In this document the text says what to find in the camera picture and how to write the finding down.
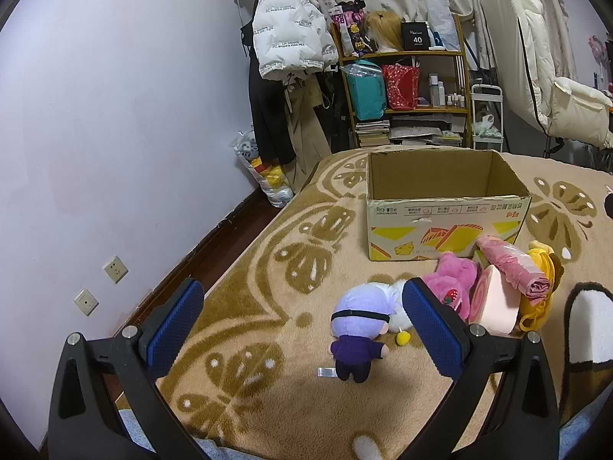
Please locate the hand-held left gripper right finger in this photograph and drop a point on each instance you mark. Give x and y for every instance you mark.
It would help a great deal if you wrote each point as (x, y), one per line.
(431, 330)

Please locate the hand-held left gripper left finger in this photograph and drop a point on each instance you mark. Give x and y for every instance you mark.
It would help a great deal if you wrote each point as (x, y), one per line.
(175, 330)

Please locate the white plush toy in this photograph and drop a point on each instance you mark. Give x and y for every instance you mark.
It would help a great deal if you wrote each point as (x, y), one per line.
(396, 304)

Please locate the pink bear plush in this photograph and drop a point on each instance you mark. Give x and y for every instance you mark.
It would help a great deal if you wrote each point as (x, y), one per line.
(450, 278)

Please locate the pink swirl roll cushion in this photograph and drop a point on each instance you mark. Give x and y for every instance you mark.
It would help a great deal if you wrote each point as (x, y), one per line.
(498, 306)

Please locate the purple plush doll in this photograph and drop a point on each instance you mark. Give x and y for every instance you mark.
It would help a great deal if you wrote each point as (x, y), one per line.
(354, 311)

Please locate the yellow plush toy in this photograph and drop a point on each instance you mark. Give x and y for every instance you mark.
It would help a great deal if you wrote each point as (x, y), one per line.
(536, 314)

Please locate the pink plastic-wrapped bundle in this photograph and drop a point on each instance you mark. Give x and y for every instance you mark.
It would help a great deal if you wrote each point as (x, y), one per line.
(512, 261)

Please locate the cardboard box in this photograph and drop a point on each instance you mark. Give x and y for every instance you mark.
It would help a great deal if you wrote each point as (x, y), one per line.
(431, 215)

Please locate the blue bed sheet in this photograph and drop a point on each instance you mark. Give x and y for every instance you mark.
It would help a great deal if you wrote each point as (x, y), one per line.
(139, 431)

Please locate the plastic bag of toys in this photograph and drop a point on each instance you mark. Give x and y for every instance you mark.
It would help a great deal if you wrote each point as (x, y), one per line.
(268, 177)

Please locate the stack of papers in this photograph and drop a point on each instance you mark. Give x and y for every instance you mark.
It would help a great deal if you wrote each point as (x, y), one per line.
(421, 132)

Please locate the stack of books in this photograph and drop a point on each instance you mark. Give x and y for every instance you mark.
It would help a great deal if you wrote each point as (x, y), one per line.
(372, 133)

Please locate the white trolley cart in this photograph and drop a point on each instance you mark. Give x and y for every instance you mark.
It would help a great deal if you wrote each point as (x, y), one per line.
(487, 120)

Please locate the beige trousers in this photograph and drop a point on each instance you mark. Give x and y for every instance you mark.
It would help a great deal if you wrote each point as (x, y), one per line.
(306, 139)

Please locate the black coat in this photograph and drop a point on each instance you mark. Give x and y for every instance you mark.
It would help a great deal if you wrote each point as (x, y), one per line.
(268, 120)

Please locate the small bottles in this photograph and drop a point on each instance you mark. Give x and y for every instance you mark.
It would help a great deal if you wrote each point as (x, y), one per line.
(456, 100)

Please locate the dark hanging clothes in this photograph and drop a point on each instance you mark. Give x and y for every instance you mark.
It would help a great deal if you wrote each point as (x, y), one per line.
(335, 115)

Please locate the white bottles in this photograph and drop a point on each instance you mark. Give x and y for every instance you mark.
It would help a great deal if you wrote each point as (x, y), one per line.
(436, 90)

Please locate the red gift bag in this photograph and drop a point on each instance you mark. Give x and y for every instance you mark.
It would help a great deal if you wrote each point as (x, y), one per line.
(401, 86)

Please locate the teal bag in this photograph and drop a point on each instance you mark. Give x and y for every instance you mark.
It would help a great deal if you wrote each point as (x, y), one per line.
(366, 91)

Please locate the wooden shelf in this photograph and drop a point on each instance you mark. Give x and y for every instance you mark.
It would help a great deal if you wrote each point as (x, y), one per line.
(421, 54)

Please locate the black box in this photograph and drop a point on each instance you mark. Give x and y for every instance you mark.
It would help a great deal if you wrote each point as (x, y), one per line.
(414, 36)

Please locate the cream padded chair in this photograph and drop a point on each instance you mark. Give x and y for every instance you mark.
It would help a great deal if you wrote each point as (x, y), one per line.
(531, 48)

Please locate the blonde wig head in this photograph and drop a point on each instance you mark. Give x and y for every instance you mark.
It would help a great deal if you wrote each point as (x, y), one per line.
(385, 28)

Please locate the white plastic bag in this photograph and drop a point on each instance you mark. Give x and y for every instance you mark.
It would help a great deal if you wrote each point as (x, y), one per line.
(443, 19)

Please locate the pink black doll package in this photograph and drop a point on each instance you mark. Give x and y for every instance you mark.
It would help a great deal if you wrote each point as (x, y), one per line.
(352, 24)

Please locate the white puffer jacket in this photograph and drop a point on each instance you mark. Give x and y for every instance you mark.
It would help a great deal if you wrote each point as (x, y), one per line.
(287, 24)

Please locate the pink desk fan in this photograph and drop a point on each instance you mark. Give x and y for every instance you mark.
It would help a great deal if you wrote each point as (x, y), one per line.
(597, 48)

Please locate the white wall socket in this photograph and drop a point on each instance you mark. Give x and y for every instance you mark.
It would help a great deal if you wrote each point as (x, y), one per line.
(85, 302)
(116, 269)

